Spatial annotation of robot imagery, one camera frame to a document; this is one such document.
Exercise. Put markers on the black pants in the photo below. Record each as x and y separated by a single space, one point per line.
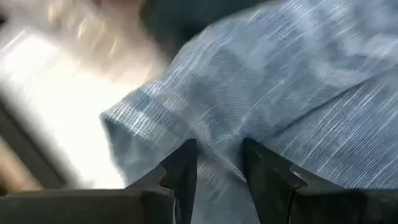
186 18

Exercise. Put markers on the blue striped garment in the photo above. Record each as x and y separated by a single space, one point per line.
264 102

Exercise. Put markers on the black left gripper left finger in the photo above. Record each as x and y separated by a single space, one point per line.
93 207

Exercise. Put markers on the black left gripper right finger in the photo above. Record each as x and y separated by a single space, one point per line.
326 207

